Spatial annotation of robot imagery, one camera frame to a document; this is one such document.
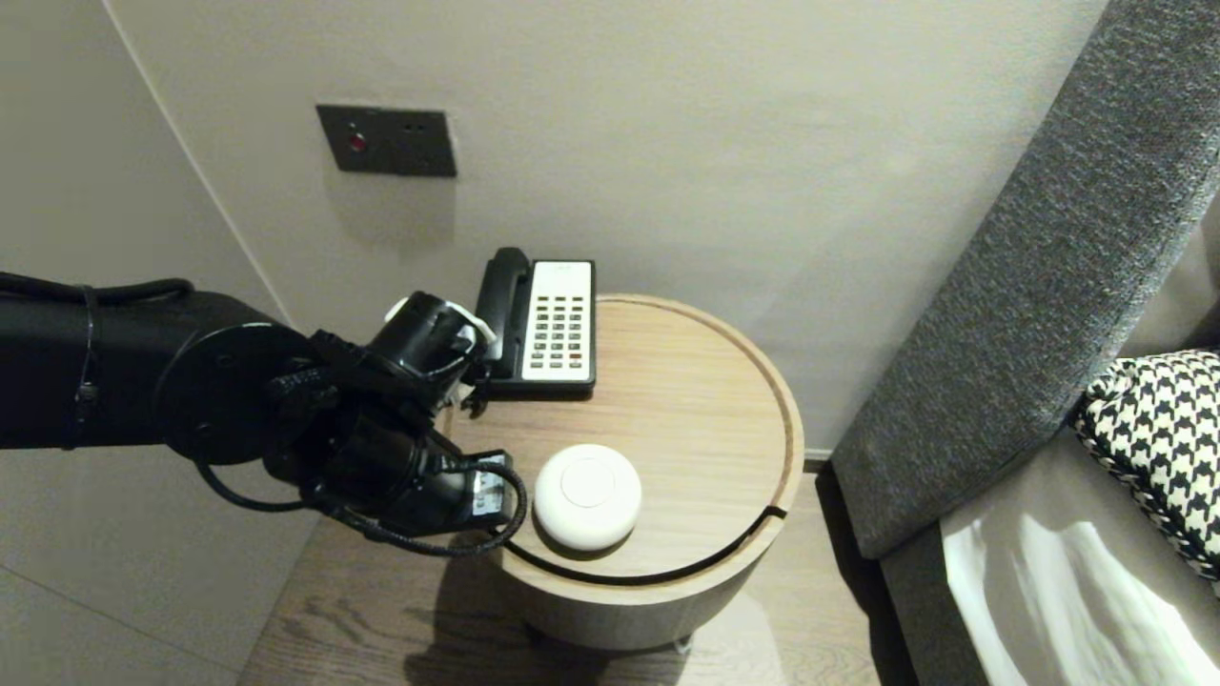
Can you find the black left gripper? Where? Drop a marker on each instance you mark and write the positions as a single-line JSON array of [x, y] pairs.
[[400, 476]]

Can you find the white round dome device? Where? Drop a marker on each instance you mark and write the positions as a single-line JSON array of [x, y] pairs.
[[587, 495]]

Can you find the curved wooden nightstand drawer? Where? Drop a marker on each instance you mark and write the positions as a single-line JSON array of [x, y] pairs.
[[620, 610]]

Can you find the black cylinder with white cap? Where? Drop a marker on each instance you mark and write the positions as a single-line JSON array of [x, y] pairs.
[[429, 338]]

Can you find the black telephone handset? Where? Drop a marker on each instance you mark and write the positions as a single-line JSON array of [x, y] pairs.
[[505, 295]]

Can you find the black telephone base white keypad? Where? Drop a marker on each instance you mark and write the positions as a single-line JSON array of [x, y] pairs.
[[562, 324]]

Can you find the round wooden nightstand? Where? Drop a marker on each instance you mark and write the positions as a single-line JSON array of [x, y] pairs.
[[686, 429]]

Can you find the grey fabric bed headboard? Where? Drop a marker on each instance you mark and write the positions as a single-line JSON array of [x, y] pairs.
[[1029, 286]]

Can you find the white bed sheet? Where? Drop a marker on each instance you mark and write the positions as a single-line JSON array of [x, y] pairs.
[[1096, 591]]

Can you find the black white houndstooth pillow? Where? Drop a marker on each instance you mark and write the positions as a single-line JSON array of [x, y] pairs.
[[1163, 438]]

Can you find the dark wall switch panel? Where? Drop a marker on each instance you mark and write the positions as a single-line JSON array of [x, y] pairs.
[[391, 141]]

